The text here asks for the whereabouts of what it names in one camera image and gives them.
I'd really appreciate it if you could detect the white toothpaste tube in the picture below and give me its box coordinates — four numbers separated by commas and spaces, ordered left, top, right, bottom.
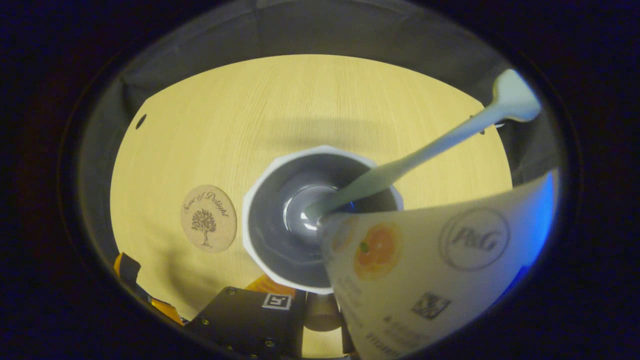
317, 169, 561, 360

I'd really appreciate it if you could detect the pale green toothbrush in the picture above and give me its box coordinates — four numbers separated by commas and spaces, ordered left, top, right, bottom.
304, 69, 542, 223

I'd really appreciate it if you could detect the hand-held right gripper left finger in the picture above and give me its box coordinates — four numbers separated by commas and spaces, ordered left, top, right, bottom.
185, 274, 307, 360

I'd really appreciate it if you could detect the white cup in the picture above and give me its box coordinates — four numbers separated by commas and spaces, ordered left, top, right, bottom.
242, 145, 405, 332

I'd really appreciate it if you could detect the light wooden desktop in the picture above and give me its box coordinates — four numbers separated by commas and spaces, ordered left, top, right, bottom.
110, 54, 513, 358

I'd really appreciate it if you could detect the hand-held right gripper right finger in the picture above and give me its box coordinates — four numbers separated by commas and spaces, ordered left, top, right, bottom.
341, 320, 362, 360

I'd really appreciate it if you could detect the round cork coaster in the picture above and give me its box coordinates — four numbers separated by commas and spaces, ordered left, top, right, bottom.
180, 184, 238, 253

